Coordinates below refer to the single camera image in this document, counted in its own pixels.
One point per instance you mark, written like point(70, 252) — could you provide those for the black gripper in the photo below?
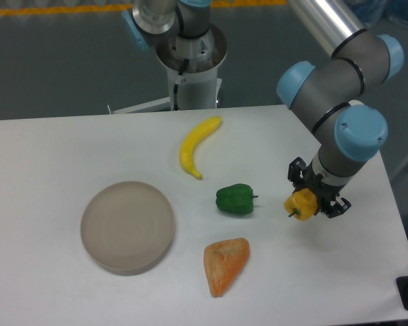
point(301, 176)

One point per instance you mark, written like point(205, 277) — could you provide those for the yellow toy bell pepper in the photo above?
point(302, 204)

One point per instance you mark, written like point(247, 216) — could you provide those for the yellow toy banana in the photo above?
point(191, 142)

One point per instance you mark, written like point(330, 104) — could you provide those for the green toy bell pepper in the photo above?
point(237, 199)

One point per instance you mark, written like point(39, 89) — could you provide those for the blue plastic bag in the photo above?
point(370, 12)

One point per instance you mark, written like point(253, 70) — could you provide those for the orange toy bread wedge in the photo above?
point(223, 262)

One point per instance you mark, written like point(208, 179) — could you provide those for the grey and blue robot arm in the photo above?
point(321, 98)

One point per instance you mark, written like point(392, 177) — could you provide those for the beige round plate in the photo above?
point(127, 228)

